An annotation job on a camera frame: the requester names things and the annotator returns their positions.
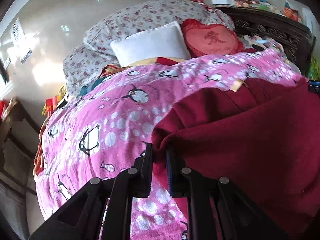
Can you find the red heart cushion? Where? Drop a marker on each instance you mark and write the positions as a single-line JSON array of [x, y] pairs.
[[202, 39]]

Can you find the white pillow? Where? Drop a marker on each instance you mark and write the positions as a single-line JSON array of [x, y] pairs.
[[164, 41]]

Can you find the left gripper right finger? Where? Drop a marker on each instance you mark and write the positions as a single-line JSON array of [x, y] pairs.
[[217, 208]]

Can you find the dark red sweater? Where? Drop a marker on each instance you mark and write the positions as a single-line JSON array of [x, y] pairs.
[[264, 137]]

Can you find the dark carved wooden headboard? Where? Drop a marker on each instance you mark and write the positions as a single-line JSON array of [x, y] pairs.
[[297, 40]]

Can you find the floral quilt bundle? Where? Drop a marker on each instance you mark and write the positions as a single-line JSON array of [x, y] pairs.
[[86, 61]]

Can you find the colourful clothes pile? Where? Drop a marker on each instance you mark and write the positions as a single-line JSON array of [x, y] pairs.
[[260, 44]]

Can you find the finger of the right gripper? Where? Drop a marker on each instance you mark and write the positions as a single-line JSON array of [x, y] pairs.
[[314, 87]]

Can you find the wall calendar poster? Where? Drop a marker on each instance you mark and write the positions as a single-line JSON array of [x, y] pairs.
[[20, 42]]

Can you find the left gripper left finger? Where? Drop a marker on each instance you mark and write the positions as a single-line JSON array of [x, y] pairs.
[[101, 209]]

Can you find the pink penguin blanket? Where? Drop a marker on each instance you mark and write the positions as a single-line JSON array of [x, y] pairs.
[[101, 133]]

